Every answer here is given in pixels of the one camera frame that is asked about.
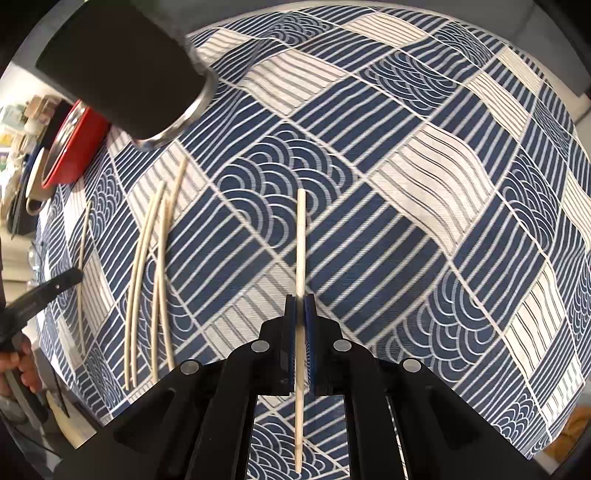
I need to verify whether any blue patterned tablecloth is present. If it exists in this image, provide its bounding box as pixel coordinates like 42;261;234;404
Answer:
37;4;590;457

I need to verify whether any steel bowl with red rim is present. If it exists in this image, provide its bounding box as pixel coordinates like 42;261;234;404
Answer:
41;100;111;189

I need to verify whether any black steel utensil cup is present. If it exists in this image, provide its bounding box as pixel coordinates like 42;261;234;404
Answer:
36;1;217;149

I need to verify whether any person's left hand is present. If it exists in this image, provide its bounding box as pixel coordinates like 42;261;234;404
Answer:
0;335;43;398

